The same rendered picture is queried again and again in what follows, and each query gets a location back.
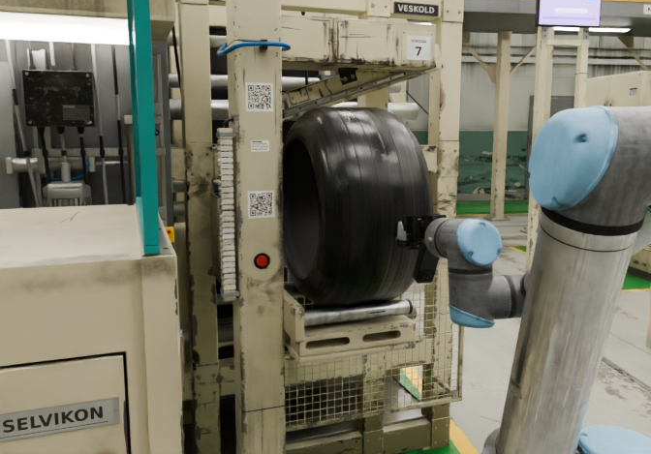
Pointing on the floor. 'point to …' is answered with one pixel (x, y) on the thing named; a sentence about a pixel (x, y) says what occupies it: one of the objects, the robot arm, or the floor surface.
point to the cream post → (256, 10)
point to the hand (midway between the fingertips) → (401, 241)
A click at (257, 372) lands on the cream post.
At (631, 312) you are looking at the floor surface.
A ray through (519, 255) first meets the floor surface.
